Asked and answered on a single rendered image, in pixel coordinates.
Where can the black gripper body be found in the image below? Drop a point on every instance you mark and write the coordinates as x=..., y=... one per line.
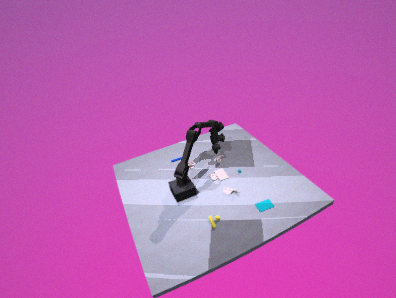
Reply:
x=213, y=139

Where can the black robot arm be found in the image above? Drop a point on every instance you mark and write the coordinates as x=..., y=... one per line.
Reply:
x=181, y=171

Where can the cyan flat plate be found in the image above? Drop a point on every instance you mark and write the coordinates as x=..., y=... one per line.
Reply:
x=264, y=205

